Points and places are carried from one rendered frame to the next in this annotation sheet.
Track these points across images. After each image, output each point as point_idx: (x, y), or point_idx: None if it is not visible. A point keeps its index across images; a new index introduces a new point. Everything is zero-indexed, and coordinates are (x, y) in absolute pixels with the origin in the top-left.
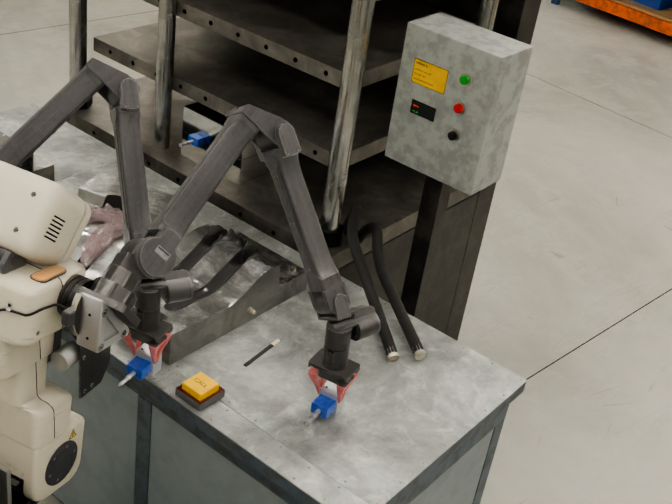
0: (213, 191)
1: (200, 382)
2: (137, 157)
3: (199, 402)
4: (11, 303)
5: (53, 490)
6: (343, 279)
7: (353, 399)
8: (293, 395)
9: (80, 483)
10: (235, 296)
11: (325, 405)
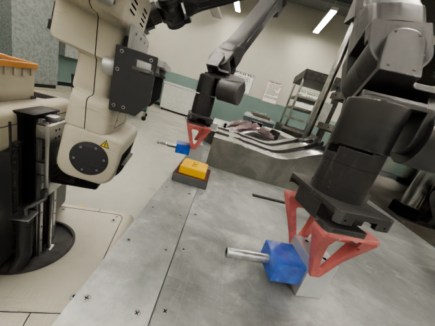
0: None
1: (195, 164)
2: (261, 11)
3: (175, 171)
4: None
5: (77, 175)
6: (407, 229)
7: (349, 306)
8: (265, 235)
9: None
10: (288, 157)
11: (281, 257)
